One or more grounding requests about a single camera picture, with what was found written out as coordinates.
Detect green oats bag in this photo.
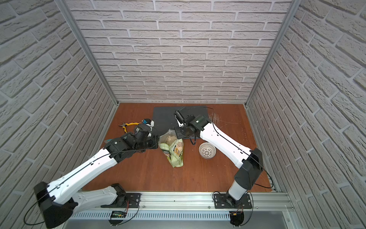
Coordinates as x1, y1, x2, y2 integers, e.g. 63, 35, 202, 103
158, 129, 184, 168

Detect white patterned breakfast bowl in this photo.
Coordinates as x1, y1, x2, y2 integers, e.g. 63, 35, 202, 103
199, 142, 216, 159

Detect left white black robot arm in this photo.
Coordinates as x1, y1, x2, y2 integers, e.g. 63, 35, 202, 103
33, 119, 159, 229

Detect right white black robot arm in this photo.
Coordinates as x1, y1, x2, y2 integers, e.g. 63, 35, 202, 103
174, 110, 264, 205

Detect left controller board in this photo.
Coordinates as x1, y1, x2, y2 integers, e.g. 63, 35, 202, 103
109, 211, 127, 226

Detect controller board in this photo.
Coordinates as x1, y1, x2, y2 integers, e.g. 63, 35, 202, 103
109, 211, 127, 226
229, 211, 245, 227

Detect right controller board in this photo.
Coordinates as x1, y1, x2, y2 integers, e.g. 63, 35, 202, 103
229, 211, 245, 227

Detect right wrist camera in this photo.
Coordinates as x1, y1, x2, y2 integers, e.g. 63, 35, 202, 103
174, 110, 186, 127

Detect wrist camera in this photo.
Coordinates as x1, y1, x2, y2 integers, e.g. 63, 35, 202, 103
174, 110, 186, 127
142, 118, 154, 128

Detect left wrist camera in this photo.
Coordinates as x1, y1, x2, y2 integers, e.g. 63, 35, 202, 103
142, 118, 154, 128

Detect yellow handled pliers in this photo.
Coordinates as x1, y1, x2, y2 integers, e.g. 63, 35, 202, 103
118, 122, 141, 133

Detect grey network switch box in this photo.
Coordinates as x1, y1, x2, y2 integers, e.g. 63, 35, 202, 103
152, 106, 208, 136

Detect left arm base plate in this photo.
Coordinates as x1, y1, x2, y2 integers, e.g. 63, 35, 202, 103
101, 193, 141, 209

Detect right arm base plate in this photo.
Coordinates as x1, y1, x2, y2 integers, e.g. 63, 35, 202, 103
212, 192, 253, 210

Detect aluminium front rail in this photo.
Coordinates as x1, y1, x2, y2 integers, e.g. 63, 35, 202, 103
71, 187, 294, 213

